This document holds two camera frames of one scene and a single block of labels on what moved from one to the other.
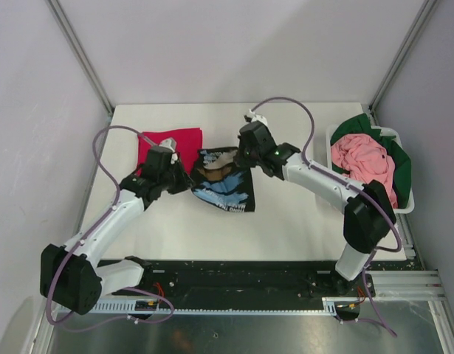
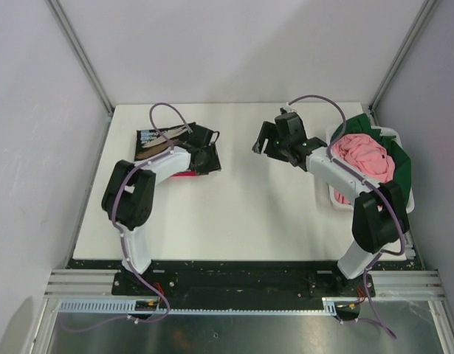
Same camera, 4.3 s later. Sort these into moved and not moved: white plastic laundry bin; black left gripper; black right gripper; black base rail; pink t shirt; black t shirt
Moved: black left gripper; black right gripper; black t shirt
Not moved: pink t shirt; white plastic laundry bin; black base rail
